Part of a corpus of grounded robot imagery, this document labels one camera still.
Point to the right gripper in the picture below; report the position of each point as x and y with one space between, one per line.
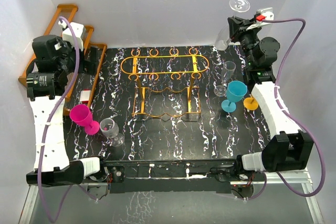
237 23

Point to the clear large wine glass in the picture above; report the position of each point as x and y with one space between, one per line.
224 37

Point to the red white small box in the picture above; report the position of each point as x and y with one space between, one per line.
84 96

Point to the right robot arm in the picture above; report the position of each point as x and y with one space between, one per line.
290 146

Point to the gold metal wine glass rack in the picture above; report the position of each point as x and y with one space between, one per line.
130 65

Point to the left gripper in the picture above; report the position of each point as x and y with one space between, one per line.
90 66

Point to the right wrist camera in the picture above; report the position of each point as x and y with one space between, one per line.
262 15

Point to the clear champagne flute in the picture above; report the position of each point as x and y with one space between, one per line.
226 74

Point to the aluminium base frame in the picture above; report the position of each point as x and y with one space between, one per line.
167 200

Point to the teal plastic wine glass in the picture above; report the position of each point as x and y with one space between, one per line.
236 90

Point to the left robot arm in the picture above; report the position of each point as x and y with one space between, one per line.
46 79

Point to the clear short wine glass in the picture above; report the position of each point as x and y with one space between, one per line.
110 130

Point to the pink plastic wine glass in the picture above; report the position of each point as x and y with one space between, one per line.
82 116

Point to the orange plastic wine glass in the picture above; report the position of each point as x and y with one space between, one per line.
250 104

